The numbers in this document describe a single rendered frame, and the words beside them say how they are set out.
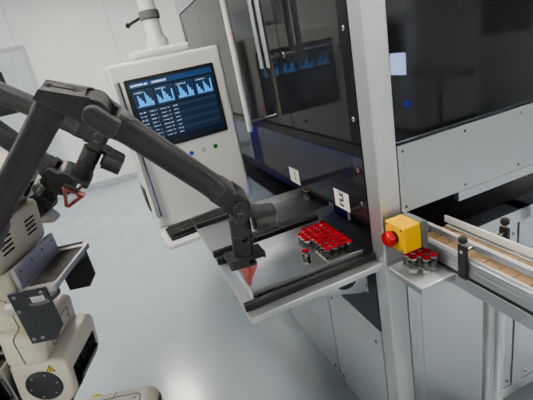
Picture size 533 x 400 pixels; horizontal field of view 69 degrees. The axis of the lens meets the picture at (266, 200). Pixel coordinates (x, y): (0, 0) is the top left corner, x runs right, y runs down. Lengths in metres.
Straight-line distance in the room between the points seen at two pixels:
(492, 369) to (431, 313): 0.22
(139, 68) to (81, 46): 4.60
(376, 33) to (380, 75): 0.09
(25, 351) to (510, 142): 1.49
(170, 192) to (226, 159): 0.31
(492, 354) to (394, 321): 0.25
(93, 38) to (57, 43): 0.48
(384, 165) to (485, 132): 0.34
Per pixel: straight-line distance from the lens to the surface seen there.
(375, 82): 0.97
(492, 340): 1.19
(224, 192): 0.91
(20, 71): 6.43
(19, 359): 1.35
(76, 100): 0.82
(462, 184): 1.22
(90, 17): 6.40
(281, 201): 1.64
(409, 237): 1.01
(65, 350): 1.34
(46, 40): 6.41
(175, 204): 1.88
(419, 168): 1.09
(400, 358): 1.36
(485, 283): 1.04
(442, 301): 1.35
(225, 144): 1.89
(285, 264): 1.19
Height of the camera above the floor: 1.49
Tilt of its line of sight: 21 degrees down
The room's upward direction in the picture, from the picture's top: 12 degrees counter-clockwise
